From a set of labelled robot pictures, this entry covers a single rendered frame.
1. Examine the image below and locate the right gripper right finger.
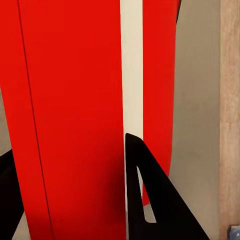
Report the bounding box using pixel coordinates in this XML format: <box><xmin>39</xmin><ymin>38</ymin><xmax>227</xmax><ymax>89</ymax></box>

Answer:
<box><xmin>125</xmin><ymin>133</ymin><xmax>210</xmax><ymax>240</ymax></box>

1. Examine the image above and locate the radio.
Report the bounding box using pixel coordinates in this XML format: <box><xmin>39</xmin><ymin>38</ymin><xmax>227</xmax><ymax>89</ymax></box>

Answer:
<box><xmin>0</xmin><ymin>0</ymin><xmax>181</xmax><ymax>240</ymax></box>

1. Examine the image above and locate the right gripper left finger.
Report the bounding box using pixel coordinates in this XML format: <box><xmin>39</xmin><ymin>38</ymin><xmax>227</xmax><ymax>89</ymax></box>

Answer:
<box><xmin>0</xmin><ymin>149</ymin><xmax>25</xmax><ymax>240</ymax></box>

